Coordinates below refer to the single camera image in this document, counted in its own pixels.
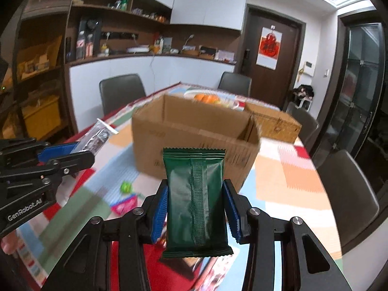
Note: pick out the pink snack packet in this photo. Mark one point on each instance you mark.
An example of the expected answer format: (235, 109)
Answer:
(124, 207)

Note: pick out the wicker basket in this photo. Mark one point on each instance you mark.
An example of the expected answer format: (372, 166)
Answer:
(275, 124)

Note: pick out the dark grey chair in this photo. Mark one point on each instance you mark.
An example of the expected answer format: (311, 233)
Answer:
(235, 83)
(348, 197)
(121, 92)
(304, 124)

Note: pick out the dark glass door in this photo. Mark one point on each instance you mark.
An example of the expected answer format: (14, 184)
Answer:
(360, 97)

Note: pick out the green snack packet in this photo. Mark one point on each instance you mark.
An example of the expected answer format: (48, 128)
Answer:
(194, 194)

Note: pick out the green lollipop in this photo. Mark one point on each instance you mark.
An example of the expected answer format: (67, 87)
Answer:
(125, 187)

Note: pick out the plate of oranges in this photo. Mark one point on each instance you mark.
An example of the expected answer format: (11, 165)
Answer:
(206, 98)

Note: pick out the brown cardboard box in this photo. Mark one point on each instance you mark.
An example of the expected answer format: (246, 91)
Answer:
(188, 139)

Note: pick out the silver black snack packet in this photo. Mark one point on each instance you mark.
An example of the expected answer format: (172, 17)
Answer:
(97, 136)

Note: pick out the black bag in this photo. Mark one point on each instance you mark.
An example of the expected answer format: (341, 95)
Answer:
(303, 92)

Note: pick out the yellow cardboard box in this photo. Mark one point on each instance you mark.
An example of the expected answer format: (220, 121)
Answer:
(39, 56)

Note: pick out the red wall calendar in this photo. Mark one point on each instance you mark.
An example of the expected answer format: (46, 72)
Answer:
(269, 47)

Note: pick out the colourful patchwork tablecloth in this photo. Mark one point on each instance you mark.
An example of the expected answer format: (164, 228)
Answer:
(288, 172)

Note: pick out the yellow plastic crate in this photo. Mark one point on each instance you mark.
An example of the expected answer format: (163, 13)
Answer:
(39, 118)

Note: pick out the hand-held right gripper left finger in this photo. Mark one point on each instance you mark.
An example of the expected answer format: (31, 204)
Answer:
(160, 215)

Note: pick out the white desk lamp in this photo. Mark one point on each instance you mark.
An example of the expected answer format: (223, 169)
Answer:
(189, 40)

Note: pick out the white wall cabinet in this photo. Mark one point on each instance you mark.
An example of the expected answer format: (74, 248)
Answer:
(209, 3)

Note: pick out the white intercom panel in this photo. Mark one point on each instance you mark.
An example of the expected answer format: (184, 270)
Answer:
(308, 68)

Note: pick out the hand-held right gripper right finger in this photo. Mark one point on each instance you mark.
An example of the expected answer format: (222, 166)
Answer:
(232, 218)

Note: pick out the black power strip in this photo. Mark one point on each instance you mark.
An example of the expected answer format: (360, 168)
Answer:
(119, 35)

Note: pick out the wooden wall shelf unit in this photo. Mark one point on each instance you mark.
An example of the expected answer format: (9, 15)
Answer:
(121, 27)

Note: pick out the white round dish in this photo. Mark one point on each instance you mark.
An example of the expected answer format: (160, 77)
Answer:
(138, 49)

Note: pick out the brown door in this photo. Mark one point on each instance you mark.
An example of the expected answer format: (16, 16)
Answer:
(288, 51)

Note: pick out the black coffee machine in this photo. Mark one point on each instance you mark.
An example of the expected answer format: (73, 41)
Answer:
(94, 27)

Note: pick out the clear bottle red label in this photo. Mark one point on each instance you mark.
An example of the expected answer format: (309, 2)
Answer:
(80, 47)
(89, 46)

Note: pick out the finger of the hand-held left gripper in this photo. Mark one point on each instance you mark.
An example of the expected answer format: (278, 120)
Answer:
(75, 161)
(54, 153)

